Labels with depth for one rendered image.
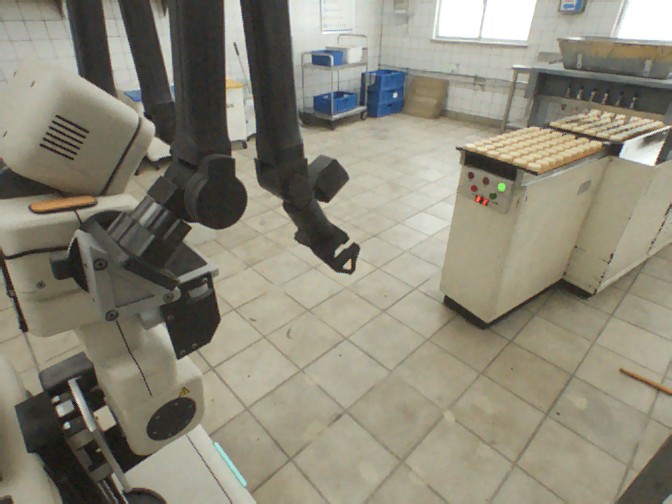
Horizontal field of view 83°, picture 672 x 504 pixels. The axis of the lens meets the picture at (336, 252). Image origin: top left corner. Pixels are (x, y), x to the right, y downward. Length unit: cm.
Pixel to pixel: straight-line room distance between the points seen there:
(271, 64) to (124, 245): 30
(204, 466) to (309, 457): 45
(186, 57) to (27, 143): 23
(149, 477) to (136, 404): 58
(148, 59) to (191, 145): 45
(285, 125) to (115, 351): 51
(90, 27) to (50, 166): 37
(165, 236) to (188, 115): 15
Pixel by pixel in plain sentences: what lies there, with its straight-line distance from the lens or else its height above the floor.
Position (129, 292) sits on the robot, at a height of 114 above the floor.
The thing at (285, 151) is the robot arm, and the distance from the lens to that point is 59.
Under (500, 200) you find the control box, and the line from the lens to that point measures 180.
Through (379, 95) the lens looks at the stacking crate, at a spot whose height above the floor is 33.
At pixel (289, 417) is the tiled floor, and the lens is 176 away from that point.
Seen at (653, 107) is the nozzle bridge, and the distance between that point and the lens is 237.
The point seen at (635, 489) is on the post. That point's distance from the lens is 71.
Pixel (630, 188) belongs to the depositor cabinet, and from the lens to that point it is 236.
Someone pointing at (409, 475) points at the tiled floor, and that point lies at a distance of 165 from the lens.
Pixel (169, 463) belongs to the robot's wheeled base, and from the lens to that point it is 143.
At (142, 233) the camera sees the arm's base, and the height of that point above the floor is 122.
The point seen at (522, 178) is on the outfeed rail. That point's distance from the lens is 172.
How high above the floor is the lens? 145
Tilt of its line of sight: 33 degrees down
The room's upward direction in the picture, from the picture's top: straight up
